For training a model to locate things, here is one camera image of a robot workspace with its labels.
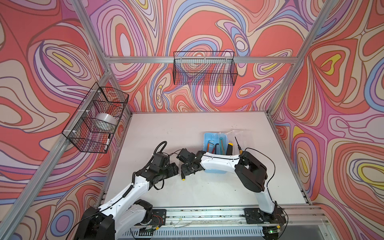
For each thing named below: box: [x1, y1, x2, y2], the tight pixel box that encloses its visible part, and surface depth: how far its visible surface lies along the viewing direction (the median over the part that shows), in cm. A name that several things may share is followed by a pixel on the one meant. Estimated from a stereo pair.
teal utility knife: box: [219, 137, 226, 155], surface depth 92 cm
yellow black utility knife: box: [226, 143, 234, 156], surface depth 91 cm
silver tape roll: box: [95, 113, 118, 125], surface depth 75 cm
